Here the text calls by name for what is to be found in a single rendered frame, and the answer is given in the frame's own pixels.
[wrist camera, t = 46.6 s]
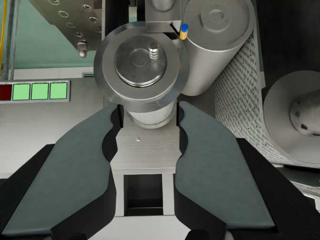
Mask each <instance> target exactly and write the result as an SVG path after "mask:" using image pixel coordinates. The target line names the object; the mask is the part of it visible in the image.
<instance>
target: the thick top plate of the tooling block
mask: <svg viewBox="0 0 320 240"><path fill-rule="evenodd" d="M33 1H34V2H35V3H36V4H37V5H38V6H39V8H40V9H41V10H42V11H43V12H44V13H45V14H46V15H47V17H48V18H49V19H50V20H51V21H52V22H53V24H54V25H55V26H56V27H57V28H58V29H59V30H60V32H61V33H62V34H63V35H64V36H65V37H66V38H67V40H68V41H69V42H70V43H71V44H72V45H73V47H74V48H75V49H76V50H77V51H78V46H77V44H78V43H79V42H84V43H87V44H88V45H89V50H88V51H97V49H98V47H99V45H100V44H101V41H102V25H101V23H100V21H99V19H98V17H97V15H96V13H95V11H94V9H93V8H94V2H102V0H33Z"/></svg>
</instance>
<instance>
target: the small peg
mask: <svg viewBox="0 0 320 240"><path fill-rule="evenodd" d="M148 49H149V56H150V59H151V60H157V59H158V58H159V44H158V43H157V42H155V41H152V42H150V43H149V45H148Z"/></svg>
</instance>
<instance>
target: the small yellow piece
mask: <svg viewBox="0 0 320 240"><path fill-rule="evenodd" d="M170 26H171V27H172V28H173V30H174V31H175V32H176V34H177V35H178V36H179V37H180V38H181V39H182V40H184V39H186V37H187V33H188V25H187V24H182V26H181V30H180V33H179V32H178V31H177V30H176V28H175V27H174V26H173V25H172V24H170Z"/></svg>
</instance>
